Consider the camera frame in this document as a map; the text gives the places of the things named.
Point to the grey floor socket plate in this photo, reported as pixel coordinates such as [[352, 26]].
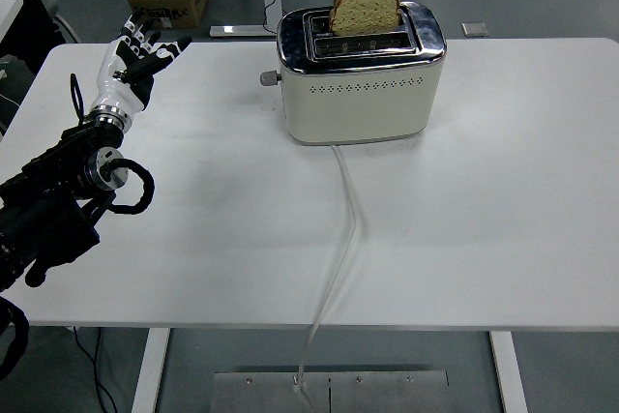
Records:
[[475, 29]]

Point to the grey toaster lever knob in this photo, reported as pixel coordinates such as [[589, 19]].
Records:
[[268, 78]]

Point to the white table leg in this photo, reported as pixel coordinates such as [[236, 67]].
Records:
[[151, 369], [508, 374]]

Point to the brown cardboard box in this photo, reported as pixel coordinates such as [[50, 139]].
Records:
[[167, 4]]

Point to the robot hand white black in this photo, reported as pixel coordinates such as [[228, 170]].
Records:
[[115, 84]]

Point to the cream chrome two-slot toaster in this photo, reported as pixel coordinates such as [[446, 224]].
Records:
[[358, 103]]

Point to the grey metal plate with screws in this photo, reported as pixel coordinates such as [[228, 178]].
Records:
[[387, 391]]

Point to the person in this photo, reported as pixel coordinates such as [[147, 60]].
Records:
[[34, 31]]

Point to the brown-crusted bread slice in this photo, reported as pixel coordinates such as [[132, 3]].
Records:
[[365, 14]]

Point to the white side table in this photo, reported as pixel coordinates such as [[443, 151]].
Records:
[[8, 16]]

